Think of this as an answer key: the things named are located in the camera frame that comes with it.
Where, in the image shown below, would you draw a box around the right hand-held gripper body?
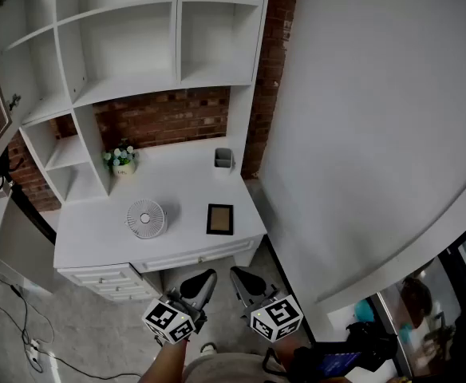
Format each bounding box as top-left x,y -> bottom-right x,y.
236,283 -> 304,343

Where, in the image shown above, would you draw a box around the grey pen holder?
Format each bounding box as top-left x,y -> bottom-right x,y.
213,147 -> 236,169

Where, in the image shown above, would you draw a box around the small white desk fan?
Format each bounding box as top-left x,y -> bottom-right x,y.
124,198 -> 169,239

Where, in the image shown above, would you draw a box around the grey side cabinet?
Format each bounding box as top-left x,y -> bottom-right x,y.
0,195 -> 58,294

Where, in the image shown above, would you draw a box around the black clamp stand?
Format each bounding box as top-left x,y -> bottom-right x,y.
0,149 -> 23,199

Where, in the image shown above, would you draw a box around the black device cable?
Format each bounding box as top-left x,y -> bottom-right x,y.
261,348 -> 289,374

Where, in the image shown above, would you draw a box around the person's grey shirt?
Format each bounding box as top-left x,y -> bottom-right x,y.
183,352 -> 288,383

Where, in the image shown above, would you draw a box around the black device with blue screen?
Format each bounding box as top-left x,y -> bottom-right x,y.
288,320 -> 400,382

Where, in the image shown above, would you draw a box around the potted artificial flowers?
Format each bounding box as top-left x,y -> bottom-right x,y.
101,140 -> 140,179

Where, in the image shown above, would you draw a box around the white desk with drawers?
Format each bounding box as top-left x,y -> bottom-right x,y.
52,144 -> 269,303

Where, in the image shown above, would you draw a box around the white drawer front with knob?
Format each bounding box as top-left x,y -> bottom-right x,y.
99,290 -> 161,303
83,280 -> 148,295
67,268 -> 136,286

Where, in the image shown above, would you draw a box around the person's right forearm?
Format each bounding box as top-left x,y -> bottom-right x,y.
274,338 -> 312,361

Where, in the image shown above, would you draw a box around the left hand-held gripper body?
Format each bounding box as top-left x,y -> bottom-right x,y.
141,288 -> 210,345

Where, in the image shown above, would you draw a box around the black floor cable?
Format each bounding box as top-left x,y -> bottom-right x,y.
0,263 -> 57,374

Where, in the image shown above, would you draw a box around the teal balloon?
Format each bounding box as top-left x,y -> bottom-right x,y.
354,299 -> 377,322

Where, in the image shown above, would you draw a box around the person's left forearm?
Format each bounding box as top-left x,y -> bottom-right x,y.
136,339 -> 190,383

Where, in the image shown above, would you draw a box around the black picture frame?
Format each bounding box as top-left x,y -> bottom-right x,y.
205,203 -> 235,237

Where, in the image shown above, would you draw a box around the white shelving unit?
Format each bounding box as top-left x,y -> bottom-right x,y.
0,0 -> 274,205

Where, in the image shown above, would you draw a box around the white power strip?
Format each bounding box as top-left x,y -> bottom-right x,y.
26,338 -> 43,361

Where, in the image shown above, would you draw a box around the wide white desk drawer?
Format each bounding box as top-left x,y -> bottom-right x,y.
131,236 -> 265,274

